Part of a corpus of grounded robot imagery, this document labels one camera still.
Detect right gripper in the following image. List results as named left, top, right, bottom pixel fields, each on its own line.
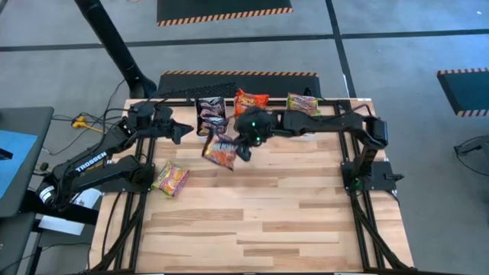
left=233, top=108, right=277, bottom=162

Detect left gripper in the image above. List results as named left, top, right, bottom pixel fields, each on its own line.
left=148, top=105, right=195, bottom=145

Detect lime chili shrimp ramen pack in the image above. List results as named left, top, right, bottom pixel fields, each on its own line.
left=286, top=92, right=322, bottom=117
left=151, top=160, right=191, bottom=198

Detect white plastic bin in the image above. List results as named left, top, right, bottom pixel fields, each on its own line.
left=194, top=97, right=229, bottom=138
left=282, top=110, right=318, bottom=143

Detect red-orange ramen noodle pack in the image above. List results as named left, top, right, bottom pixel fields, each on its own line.
left=233, top=88, right=270, bottom=118

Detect black striped-edge floor mat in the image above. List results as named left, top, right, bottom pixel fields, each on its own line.
left=156, top=0, right=294, bottom=28
left=156, top=70, right=322, bottom=99
left=436, top=67, right=489, bottom=118

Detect yellow power plug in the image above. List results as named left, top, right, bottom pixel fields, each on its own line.
left=71, top=115, right=91, bottom=131

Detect black stand pole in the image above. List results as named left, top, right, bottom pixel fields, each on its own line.
left=73, top=0, right=158, bottom=99

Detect white paper sheet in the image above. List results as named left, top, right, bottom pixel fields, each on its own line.
left=37, top=186, right=102, bottom=237

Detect dark grey desk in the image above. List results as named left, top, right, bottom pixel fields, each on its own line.
left=0, top=106, right=55, bottom=219

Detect blue sheet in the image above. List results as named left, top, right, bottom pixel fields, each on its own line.
left=0, top=129, right=39, bottom=200

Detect black stand leg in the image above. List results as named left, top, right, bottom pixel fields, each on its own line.
left=453, top=133, right=489, bottom=158

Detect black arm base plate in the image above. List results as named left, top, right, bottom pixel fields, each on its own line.
left=99, top=163, right=156, bottom=194
left=341, top=160, right=405, bottom=192

